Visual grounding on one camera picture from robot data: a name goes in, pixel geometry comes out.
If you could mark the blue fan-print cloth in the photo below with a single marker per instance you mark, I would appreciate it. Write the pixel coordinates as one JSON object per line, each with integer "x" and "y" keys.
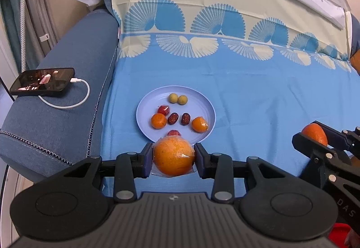
{"x": 253, "y": 82}

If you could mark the blue sofa armrest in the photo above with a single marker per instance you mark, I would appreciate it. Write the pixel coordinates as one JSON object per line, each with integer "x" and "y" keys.
{"x": 70, "y": 68}

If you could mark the red cloth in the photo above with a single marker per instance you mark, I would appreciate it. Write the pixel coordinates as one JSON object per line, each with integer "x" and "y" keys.
{"x": 337, "y": 236}

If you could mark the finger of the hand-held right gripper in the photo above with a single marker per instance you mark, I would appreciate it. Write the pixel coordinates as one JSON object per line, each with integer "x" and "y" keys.
{"x": 309, "y": 145}
{"x": 336, "y": 137}

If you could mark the red date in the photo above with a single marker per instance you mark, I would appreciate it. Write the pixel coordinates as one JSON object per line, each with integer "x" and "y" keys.
{"x": 173, "y": 118}
{"x": 185, "y": 119}

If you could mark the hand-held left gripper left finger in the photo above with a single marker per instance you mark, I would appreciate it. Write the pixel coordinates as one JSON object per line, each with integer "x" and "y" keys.
{"x": 147, "y": 159}

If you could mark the large plastic-wrapped orange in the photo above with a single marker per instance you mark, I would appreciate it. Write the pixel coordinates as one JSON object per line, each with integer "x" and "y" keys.
{"x": 173, "y": 155}

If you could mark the pale blue round plate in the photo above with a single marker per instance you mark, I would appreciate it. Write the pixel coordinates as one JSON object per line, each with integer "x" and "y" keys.
{"x": 195, "y": 101}

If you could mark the large deep orange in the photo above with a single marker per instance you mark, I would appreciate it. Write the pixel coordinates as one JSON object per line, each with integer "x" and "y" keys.
{"x": 315, "y": 134}

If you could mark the small green fruit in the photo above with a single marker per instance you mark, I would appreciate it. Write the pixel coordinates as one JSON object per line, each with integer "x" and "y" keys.
{"x": 182, "y": 99}
{"x": 173, "y": 97}

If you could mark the small red fruit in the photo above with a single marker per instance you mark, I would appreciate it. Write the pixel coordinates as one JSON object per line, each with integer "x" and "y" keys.
{"x": 163, "y": 109}
{"x": 173, "y": 133}

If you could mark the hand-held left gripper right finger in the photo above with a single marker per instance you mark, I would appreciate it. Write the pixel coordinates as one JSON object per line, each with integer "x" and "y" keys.
{"x": 200, "y": 159}

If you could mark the black smartphone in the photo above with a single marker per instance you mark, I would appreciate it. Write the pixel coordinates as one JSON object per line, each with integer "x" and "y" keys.
{"x": 42, "y": 81}

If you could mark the small orange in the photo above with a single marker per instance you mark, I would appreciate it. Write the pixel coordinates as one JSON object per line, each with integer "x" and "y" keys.
{"x": 158, "y": 120}
{"x": 200, "y": 124}

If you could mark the blue cushion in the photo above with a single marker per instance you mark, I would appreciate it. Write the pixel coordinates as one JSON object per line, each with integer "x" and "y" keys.
{"x": 356, "y": 31}

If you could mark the small white tag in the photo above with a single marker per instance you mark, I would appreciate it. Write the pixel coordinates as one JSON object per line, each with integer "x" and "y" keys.
{"x": 45, "y": 37}

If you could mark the teal curtain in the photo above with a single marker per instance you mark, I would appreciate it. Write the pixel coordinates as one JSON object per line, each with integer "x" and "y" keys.
{"x": 9, "y": 17}

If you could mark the orange cushion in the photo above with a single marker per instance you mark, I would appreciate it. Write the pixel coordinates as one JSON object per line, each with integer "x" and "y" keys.
{"x": 356, "y": 63}

